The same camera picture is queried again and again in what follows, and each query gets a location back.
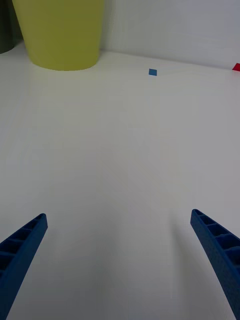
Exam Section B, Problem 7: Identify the grey plastic waste bin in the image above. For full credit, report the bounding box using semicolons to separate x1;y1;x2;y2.
0;0;25;55

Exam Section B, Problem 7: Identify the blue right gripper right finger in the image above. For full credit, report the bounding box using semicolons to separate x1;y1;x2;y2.
190;208;240;320

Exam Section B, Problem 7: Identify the yellow-green plastic waste bin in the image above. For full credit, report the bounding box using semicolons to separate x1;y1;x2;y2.
11;0;105;72

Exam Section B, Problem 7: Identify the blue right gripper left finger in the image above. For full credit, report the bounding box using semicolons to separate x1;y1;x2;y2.
0;212;49;320

